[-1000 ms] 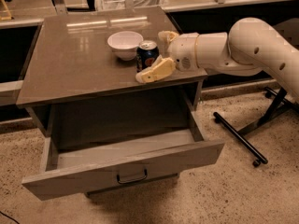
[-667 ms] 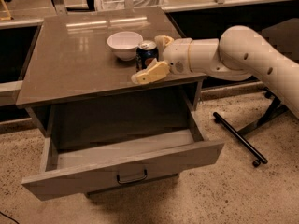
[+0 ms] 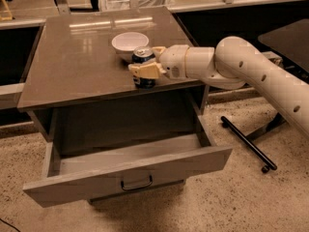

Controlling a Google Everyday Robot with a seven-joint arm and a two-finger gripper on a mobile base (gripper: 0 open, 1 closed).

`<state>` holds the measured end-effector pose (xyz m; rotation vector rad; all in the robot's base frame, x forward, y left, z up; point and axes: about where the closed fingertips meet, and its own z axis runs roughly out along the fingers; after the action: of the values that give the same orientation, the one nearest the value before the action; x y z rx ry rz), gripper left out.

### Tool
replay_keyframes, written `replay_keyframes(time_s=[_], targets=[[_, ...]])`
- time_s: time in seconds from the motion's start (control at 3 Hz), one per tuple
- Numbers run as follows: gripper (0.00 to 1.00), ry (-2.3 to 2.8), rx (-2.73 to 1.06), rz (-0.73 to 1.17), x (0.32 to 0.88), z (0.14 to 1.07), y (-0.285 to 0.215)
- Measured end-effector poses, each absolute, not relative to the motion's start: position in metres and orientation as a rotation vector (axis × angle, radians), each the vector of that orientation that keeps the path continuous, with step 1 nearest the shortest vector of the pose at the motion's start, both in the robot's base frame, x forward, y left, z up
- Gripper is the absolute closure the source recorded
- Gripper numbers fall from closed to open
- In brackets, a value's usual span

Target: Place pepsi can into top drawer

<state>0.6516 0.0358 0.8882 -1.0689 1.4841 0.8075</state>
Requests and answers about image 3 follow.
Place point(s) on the clear plastic bin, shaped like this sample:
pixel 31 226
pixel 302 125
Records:
pixel 117 5

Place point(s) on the open grey top drawer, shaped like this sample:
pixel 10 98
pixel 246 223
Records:
pixel 99 175

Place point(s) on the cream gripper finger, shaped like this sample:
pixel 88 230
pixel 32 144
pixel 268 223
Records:
pixel 158 50
pixel 147 70

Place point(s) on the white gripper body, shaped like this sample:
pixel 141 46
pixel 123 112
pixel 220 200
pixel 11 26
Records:
pixel 174 61

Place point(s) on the yellow object at left edge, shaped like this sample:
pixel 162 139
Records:
pixel 5 12

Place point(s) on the black drawer handle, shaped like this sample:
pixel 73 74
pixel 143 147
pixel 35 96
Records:
pixel 137 185

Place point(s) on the blue pepsi can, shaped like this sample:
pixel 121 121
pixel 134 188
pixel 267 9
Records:
pixel 141 57

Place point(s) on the white ceramic bowl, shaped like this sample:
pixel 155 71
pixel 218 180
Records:
pixel 125 43

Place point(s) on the black table with wheeled base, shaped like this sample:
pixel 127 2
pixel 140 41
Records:
pixel 267 113

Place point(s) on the grey cabinet with countertop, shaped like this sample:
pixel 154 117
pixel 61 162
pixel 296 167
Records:
pixel 75 62

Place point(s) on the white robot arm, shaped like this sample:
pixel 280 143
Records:
pixel 231 64

